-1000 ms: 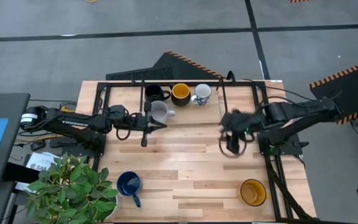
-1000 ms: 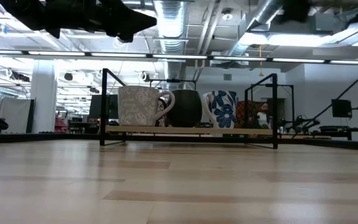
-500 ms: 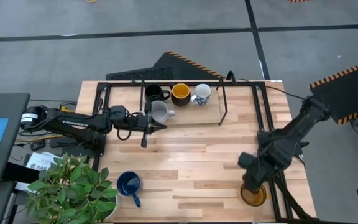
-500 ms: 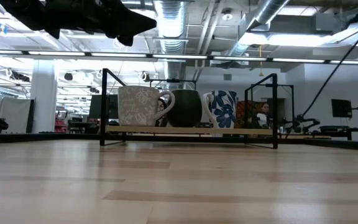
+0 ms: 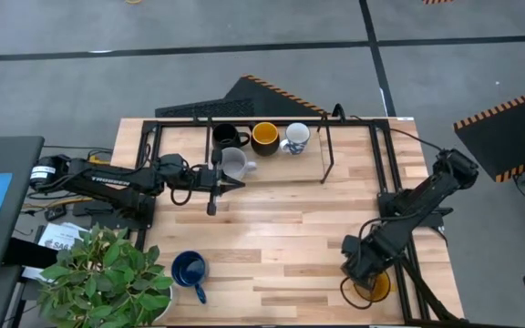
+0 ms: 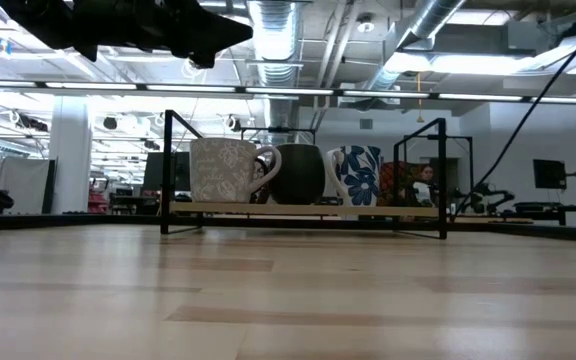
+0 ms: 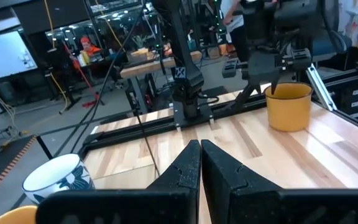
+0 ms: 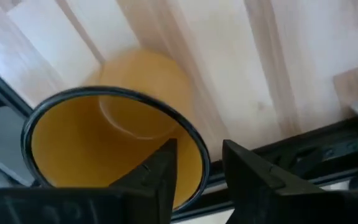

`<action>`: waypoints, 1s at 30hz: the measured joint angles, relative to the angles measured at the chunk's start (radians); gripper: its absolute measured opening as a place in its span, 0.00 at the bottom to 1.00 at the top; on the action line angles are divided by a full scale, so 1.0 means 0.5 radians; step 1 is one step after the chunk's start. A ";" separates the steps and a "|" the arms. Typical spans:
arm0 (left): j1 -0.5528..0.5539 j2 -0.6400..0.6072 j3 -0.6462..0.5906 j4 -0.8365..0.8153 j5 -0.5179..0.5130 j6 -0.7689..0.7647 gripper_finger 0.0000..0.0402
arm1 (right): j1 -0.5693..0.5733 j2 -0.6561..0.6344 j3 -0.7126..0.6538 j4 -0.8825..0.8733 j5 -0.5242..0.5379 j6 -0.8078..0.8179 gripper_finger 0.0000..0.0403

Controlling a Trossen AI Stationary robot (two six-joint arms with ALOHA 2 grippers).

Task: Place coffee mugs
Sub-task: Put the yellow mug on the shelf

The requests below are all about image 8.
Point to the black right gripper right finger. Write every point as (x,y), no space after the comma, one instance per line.
(253,193)

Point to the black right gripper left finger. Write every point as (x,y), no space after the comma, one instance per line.
(148,193)

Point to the yellow mug with dark rim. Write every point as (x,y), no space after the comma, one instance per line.
(89,140)

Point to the black aluminium table frame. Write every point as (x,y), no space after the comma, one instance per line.
(306,155)

